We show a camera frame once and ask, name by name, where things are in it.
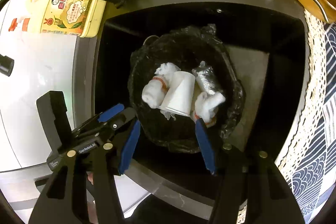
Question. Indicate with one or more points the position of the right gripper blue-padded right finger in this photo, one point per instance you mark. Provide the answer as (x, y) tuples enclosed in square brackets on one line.
[(205, 145)]

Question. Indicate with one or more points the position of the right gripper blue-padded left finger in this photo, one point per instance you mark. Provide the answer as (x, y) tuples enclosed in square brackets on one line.
[(129, 147)]

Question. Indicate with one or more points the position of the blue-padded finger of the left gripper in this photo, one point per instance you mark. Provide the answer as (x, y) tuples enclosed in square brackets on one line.
[(110, 113)]

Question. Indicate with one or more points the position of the white sock orange band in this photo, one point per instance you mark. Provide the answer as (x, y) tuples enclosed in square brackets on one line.
[(206, 107), (155, 91)]

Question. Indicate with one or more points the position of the white paper cup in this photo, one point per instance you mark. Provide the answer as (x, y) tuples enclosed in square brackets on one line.
[(179, 97)]

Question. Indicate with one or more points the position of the silver foil roll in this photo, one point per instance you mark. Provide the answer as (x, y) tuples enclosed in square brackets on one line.
[(206, 79)]

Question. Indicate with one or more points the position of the white tissue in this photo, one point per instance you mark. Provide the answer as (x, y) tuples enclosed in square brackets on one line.
[(167, 70)]

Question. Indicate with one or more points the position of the black trash bag bin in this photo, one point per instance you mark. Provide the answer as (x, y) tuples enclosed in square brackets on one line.
[(185, 48)]

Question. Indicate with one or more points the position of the person's left hand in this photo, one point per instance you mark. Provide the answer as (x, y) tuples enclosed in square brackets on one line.
[(90, 177)]

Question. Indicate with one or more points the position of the blue white patterned tablecloth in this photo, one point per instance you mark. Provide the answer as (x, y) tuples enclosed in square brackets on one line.
[(307, 160)]

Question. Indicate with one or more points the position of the yellow dish soap bottle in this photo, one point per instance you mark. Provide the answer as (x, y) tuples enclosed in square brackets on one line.
[(67, 17)]

